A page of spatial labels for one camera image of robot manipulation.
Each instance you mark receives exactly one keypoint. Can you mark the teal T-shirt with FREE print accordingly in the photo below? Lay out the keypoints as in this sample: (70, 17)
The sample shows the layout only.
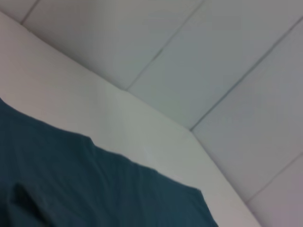
(82, 177)

